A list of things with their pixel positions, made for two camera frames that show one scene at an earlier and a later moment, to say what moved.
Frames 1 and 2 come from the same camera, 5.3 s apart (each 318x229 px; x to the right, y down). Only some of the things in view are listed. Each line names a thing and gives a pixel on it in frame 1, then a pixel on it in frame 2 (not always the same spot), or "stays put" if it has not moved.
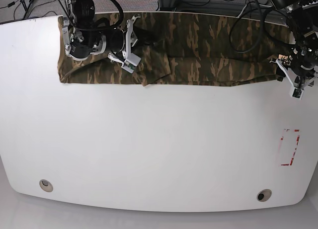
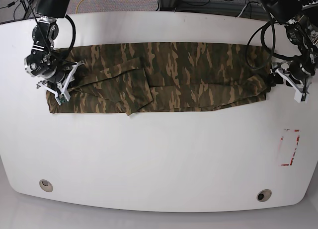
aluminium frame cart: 168,1 stays put
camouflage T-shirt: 182,48 to 174,77
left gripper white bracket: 130,60 to 63,92
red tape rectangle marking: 296,145 stays put
